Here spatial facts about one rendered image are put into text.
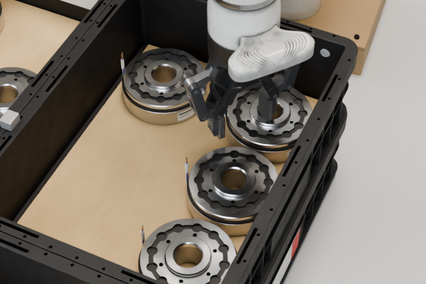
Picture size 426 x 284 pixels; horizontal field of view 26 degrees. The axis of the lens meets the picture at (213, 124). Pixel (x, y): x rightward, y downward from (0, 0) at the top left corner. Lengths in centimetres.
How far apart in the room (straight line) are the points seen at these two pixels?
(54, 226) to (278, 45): 33
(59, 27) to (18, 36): 6
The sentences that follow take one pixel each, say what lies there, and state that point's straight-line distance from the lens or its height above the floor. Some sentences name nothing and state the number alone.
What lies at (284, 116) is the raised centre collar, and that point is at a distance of 108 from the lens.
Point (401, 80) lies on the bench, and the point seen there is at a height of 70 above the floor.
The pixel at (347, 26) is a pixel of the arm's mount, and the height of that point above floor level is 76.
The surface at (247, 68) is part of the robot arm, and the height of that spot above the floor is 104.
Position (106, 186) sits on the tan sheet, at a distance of 106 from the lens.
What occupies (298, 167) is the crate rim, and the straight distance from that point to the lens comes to 95.
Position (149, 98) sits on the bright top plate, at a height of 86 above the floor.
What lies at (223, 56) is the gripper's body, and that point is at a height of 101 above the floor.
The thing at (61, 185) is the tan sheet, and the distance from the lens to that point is 107.
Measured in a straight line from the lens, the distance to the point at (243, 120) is 108.
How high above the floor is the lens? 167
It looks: 49 degrees down
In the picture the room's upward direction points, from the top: straight up
